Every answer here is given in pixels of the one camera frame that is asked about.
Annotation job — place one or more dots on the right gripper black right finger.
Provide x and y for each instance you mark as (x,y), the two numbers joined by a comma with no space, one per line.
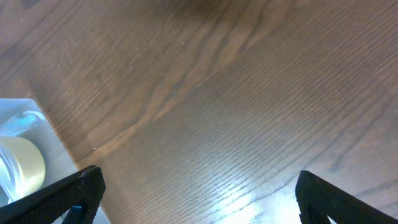
(321,202)

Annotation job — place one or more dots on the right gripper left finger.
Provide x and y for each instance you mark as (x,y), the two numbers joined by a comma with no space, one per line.
(77,196)

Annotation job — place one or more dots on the yellow plastic bowl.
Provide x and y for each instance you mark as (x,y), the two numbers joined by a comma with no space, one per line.
(22,168)

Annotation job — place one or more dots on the clear plastic storage container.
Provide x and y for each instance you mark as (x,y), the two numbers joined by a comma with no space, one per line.
(23,118)

